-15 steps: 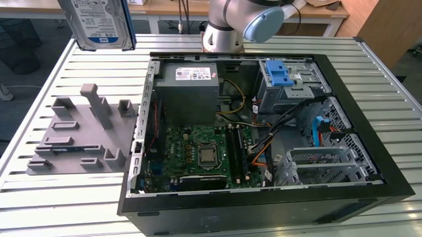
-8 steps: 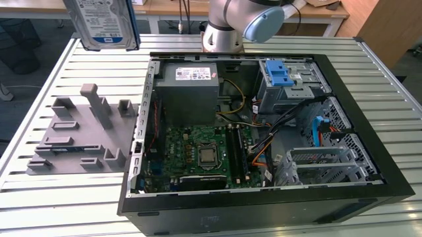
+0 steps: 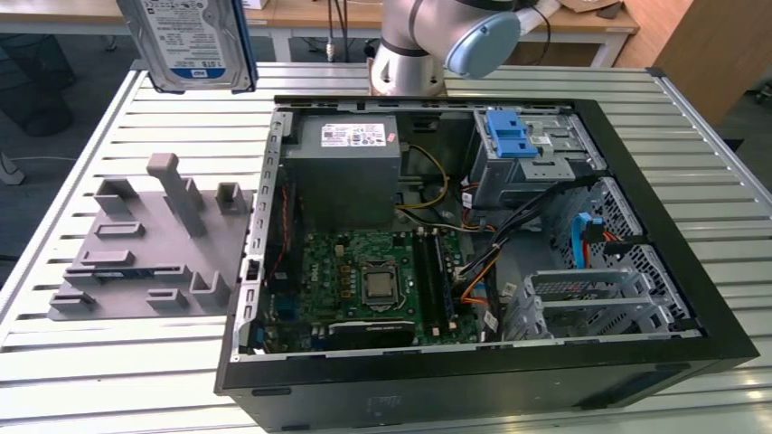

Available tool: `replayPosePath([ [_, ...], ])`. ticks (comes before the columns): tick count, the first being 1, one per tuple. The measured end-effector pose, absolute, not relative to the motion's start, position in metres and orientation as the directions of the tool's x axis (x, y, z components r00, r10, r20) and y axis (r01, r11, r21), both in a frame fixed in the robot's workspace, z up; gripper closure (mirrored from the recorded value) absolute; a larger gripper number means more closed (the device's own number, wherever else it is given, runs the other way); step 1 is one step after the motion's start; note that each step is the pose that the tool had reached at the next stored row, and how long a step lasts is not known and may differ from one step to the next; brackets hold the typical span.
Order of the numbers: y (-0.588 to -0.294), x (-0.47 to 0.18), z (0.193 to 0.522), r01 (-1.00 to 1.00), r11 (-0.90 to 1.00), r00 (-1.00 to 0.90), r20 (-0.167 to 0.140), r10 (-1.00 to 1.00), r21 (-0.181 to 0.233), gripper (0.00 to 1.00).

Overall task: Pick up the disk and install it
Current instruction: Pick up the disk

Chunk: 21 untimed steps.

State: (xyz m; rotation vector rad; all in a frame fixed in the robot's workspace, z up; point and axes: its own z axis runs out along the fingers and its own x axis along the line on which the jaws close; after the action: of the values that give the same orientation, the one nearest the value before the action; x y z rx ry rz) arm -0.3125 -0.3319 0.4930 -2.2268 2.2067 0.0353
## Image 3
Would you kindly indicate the black mesh bin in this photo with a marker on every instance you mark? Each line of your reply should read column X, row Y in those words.
column 36, row 90

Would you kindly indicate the hard disk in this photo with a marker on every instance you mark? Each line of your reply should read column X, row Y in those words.
column 187, row 40

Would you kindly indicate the grey stand foot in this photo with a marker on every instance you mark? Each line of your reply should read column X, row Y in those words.
column 8, row 174

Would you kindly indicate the grey power supply unit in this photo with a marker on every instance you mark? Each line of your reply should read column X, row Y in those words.
column 337, row 190

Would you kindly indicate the CPU socket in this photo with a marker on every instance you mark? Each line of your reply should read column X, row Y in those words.
column 361, row 289

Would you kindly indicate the blue plastic drive latch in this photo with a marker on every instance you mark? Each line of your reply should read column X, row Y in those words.
column 507, row 135

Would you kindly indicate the grey parts rack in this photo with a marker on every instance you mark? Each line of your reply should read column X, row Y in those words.
column 156, row 253

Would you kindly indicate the silver CPU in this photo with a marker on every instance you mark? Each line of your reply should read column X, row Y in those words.
column 379, row 285

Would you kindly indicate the black graphics card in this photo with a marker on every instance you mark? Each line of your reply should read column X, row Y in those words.
column 368, row 334

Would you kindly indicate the RAM stick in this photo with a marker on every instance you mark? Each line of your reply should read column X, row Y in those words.
column 123, row 274

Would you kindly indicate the metal drive cage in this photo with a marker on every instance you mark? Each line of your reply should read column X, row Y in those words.
column 543, row 176

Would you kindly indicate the black RAM slot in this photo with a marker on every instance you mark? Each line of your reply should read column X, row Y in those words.
column 445, row 280
column 429, row 280

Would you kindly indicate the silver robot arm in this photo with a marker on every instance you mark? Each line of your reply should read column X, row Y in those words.
column 404, row 27

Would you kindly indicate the black PC case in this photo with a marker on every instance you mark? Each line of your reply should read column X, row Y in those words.
column 421, row 393

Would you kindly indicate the white labelled box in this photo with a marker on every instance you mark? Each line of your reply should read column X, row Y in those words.
column 256, row 3

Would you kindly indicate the wooden cabinet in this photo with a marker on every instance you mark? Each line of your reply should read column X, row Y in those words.
column 712, row 54

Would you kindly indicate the wooden desk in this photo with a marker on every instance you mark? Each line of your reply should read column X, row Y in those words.
column 72, row 17
column 295, row 16

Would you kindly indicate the brown cardboard piece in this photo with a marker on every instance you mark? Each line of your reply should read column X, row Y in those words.
column 588, row 6

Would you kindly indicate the green motherboard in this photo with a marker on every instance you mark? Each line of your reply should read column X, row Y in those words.
column 325, row 271

